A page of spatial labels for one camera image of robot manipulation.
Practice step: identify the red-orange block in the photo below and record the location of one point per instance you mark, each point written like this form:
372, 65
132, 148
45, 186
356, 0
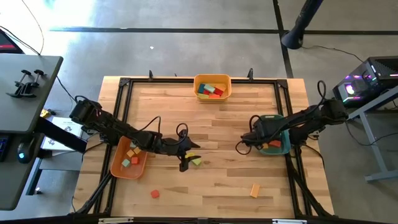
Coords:
214, 96

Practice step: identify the silver aluminium bracket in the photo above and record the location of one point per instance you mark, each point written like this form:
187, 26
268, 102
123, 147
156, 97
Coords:
289, 221
115, 220

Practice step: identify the large yellow-orange block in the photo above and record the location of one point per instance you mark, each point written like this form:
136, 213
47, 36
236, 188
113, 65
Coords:
265, 145

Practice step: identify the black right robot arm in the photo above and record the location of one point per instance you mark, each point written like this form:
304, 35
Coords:
311, 119

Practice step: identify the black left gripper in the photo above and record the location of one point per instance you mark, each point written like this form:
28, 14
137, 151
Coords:
172, 146

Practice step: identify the black computer tower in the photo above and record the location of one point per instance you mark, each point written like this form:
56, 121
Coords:
373, 77

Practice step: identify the teal plastic bin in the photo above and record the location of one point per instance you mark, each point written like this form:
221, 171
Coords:
287, 146

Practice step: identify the grey metal table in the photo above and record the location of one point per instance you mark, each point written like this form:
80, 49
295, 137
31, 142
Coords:
371, 141

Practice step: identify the small red cube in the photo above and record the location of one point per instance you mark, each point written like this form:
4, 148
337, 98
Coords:
134, 160
155, 193

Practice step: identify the yellow plastic bin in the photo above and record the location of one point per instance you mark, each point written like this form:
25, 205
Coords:
213, 76

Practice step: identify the black table edge clamp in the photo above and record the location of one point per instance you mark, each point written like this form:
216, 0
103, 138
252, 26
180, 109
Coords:
151, 75
250, 74

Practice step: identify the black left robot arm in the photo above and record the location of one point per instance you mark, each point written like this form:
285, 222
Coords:
109, 127

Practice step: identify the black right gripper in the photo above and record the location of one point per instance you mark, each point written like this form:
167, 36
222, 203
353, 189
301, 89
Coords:
262, 133

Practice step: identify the dark blue floor cylinder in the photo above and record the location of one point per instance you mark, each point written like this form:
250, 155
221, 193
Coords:
298, 31

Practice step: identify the black diagonal beam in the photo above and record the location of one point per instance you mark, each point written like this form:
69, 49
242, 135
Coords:
62, 137

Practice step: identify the orange plastic bin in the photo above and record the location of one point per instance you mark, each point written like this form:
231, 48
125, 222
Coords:
124, 172

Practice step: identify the grey desk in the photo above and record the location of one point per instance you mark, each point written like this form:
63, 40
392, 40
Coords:
18, 118

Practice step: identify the white paper booklet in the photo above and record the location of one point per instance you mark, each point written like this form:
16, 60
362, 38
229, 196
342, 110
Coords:
62, 123

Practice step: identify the black keyboard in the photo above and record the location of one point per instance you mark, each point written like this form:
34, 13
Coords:
3, 149

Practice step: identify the black frame strut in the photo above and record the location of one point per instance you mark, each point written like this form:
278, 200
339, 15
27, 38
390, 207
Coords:
96, 189
311, 193

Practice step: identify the small orange cube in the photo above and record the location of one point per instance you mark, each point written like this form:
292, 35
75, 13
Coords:
130, 153
137, 150

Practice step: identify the black computer mouse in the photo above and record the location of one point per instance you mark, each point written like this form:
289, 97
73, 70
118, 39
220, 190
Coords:
25, 152

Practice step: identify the black monitor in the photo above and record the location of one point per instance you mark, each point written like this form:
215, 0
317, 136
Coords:
7, 43

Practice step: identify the black aluminium table frame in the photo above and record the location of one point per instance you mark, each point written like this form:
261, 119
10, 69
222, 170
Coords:
155, 80

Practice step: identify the small yellow object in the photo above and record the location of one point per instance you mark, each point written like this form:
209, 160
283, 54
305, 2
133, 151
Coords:
45, 113

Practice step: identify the blue block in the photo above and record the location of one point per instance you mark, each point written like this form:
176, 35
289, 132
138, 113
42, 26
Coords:
201, 88

